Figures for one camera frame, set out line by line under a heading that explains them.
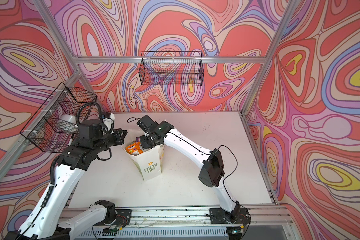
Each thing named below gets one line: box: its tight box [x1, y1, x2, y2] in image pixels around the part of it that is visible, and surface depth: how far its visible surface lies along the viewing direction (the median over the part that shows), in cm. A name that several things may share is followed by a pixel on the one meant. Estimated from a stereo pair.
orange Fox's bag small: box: [125, 141, 143, 156], surface depth 76 cm
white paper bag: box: [120, 129, 165, 182], surface depth 76 cm
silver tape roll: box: [59, 114, 79, 128], surface depth 72 cm
